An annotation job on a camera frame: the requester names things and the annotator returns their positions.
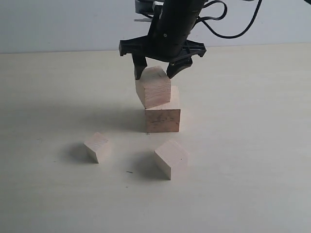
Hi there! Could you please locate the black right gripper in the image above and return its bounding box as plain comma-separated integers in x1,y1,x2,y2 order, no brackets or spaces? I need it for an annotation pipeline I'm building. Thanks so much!
119,0,206,80

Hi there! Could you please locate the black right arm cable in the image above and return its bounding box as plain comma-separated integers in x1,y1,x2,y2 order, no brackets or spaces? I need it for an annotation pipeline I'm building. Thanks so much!
191,0,263,39

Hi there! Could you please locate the smallest wooden cube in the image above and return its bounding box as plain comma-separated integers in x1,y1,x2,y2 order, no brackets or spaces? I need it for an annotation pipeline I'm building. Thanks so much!
84,132,111,164

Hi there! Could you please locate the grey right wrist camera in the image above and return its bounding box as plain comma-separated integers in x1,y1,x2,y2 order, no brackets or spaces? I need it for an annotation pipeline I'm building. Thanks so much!
135,0,165,15

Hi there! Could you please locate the second largest wooden cube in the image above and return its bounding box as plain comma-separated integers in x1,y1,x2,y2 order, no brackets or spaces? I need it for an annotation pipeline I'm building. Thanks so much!
135,66,171,109

